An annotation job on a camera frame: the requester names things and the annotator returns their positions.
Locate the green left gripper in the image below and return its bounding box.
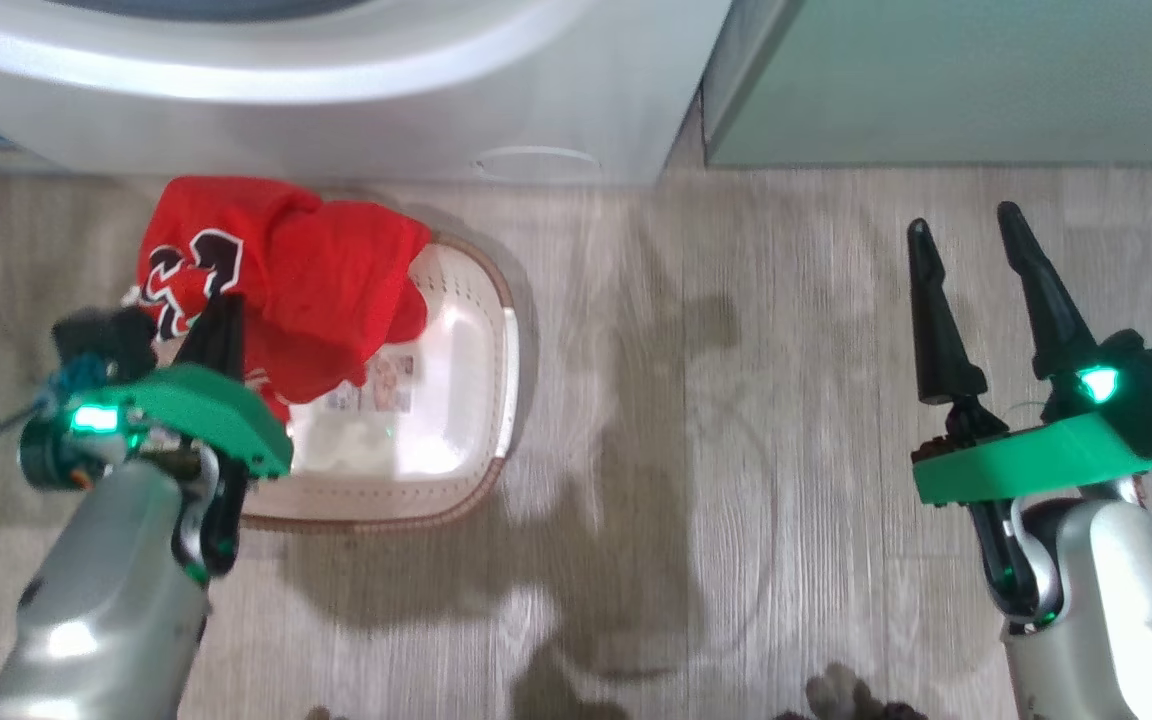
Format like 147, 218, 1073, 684
66, 292, 295, 481

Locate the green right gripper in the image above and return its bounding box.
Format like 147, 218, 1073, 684
906, 201, 1152, 507

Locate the red jersey number 23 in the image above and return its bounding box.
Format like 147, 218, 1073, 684
121, 176, 327, 426

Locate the paper sticker in basket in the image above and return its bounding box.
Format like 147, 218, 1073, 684
324, 350, 417, 416

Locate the cream perforated laundry basket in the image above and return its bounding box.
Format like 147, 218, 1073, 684
236, 232, 522, 533

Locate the white washing machine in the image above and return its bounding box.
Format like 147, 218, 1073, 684
0, 0, 737, 189

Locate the pale green cabinet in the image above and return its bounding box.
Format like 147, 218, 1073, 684
701, 0, 1152, 169

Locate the left cable with blue plug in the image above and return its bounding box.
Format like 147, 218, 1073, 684
0, 355, 107, 471

